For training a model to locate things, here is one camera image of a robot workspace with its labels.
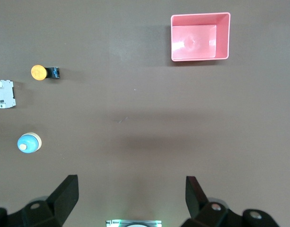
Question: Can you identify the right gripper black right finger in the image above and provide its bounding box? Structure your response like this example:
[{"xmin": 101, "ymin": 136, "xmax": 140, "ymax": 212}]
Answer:
[{"xmin": 180, "ymin": 175, "xmax": 281, "ymax": 227}]

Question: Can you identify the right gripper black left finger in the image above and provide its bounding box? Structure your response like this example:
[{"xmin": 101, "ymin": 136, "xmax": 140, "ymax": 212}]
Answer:
[{"xmin": 0, "ymin": 175, "xmax": 79, "ymax": 227}]

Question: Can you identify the yellow push button black body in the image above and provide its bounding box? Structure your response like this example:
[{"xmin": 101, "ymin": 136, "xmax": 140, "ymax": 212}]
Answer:
[{"xmin": 30, "ymin": 64, "xmax": 61, "ymax": 81}]

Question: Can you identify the blue desk bell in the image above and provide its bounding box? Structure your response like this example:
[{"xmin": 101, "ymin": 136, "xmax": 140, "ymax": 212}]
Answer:
[{"xmin": 17, "ymin": 132, "xmax": 43, "ymax": 154}]

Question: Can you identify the pink plastic box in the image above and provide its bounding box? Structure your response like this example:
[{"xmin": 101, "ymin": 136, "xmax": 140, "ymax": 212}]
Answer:
[{"xmin": 170, "ymin": 12, "xmax": 231, "ymax": 62}]

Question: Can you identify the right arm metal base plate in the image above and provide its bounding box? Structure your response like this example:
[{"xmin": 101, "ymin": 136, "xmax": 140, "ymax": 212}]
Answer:
[{"xmin": 105, "ymin": 219, "xmax": 162, "ymax": 227}]

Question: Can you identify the white circuit breaker red switch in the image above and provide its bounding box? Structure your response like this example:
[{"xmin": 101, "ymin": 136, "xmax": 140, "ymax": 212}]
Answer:
[{"xmin": 0, "ymin": 79, "xmax": 17, "ymax": 109}]

